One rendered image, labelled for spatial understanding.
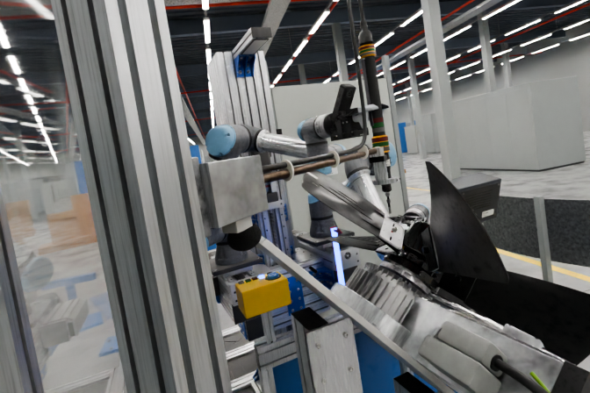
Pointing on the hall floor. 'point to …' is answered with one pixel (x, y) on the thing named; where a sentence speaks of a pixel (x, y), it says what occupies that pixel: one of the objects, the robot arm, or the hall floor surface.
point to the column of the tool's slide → (138, 168)
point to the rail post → (267, 381)
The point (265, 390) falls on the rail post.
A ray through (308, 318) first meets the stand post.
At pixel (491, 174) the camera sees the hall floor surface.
